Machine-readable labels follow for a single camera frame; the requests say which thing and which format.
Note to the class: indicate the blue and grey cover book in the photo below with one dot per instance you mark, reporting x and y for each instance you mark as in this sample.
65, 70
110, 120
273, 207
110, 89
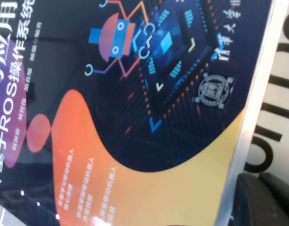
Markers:
276, 94

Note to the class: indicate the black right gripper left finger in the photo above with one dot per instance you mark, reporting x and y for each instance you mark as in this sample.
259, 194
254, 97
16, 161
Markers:
259, 204

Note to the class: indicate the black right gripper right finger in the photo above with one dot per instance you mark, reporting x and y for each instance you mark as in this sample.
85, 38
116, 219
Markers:
283, 186

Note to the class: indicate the dark robot cover book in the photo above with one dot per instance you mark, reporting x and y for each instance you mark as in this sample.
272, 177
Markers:
134, 117

